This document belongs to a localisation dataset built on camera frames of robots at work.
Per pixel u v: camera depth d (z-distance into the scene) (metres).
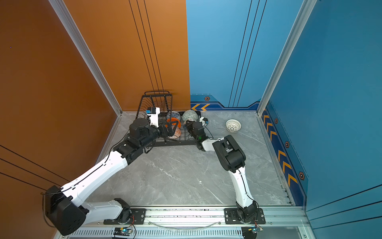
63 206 0.38
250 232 0.70
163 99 1.00
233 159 0.58
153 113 0.63
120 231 0.71
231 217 0.72
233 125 1.09
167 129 0.66
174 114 1.12
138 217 0.74
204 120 0.94
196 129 0.80
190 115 1.12
